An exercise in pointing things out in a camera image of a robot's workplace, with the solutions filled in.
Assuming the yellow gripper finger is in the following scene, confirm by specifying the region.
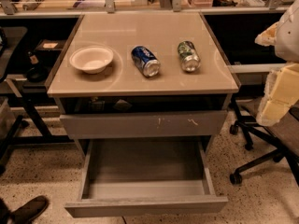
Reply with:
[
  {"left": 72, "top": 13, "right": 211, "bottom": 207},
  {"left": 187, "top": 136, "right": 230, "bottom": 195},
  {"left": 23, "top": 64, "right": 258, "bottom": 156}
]
[{"left": 256, "top": 63, "right": 299, "bottom": 126}]

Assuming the blue pepsi can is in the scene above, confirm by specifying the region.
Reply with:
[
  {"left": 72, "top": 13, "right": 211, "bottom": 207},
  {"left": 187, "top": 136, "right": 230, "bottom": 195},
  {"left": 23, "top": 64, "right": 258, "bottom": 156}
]
[{"left": 131, "top": 46, "right": 161, "bottom": 77}]

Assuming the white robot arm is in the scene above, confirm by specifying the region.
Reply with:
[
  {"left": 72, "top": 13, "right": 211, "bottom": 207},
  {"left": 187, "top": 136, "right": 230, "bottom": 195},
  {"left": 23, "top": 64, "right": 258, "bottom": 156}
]
[{"left": 255, "top": 1, "right": 299, "bottom": 126}]

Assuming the green soda can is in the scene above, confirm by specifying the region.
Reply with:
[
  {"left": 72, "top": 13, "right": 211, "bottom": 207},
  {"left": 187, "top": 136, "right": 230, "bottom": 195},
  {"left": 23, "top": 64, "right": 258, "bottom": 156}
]
[{"left": 178, "top": 41, "right": 201, "bottom": 72}]

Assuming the grey drawer cabinet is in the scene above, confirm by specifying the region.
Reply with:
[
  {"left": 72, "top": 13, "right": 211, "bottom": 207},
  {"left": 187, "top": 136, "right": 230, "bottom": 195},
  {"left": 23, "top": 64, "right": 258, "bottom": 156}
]
[{"left": 44, "top": 11, "right": 242, "bottom": 161}]

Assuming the open grey middle drawer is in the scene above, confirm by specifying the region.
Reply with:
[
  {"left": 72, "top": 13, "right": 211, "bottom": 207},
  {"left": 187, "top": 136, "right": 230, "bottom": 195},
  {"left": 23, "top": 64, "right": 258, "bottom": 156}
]
[{"left": 65, "top": 138, "right": 228, "bottom": 217}]

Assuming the closed grey top drawer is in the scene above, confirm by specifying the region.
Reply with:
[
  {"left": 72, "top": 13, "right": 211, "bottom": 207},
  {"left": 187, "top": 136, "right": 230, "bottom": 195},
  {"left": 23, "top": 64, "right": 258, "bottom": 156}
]
[{"left": 60, "top": 110, "right": 227, "bottom": 139}]

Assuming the black office chair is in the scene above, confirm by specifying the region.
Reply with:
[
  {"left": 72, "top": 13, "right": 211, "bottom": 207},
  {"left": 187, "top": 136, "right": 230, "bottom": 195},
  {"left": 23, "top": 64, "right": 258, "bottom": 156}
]
[{"left": 229, "top": 96, "right": 299, "bottom": 185}]

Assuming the white paper bowl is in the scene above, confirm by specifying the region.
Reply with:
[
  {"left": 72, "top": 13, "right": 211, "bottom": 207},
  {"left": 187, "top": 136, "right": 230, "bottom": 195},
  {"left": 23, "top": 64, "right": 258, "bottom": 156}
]
[{"left": 69, "top": 46, "right": 114, "bottom": 75}]

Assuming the dark shoe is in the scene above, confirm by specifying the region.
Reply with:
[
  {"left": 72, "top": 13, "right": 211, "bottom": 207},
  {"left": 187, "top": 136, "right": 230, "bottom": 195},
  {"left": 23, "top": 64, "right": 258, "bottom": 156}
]
[{"left": 9, "top": 195, "right": 49, "bottom": 224}]

